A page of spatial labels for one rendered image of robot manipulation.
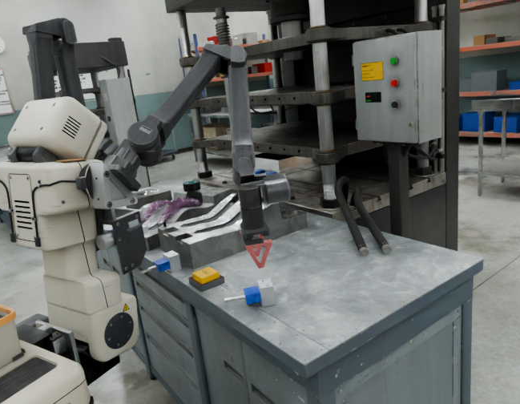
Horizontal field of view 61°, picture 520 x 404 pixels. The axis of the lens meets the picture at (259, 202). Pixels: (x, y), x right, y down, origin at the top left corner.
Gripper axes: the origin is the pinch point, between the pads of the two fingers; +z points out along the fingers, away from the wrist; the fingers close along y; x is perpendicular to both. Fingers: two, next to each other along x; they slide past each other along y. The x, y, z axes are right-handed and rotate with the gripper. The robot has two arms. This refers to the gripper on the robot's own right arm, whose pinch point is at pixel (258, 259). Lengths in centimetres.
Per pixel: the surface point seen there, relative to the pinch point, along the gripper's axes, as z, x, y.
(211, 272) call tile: 8.7, 12.7, 16.8
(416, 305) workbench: 15.1, -37.2, -11.9
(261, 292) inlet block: 8.6, 0.5, -2.2
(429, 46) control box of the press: -49, -78, 51
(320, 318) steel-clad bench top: 12.8, -11.7, -12.8
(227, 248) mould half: 9.2, 5.9, 36.3
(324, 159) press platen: -9, -42, 73
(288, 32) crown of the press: -67, -48, 140
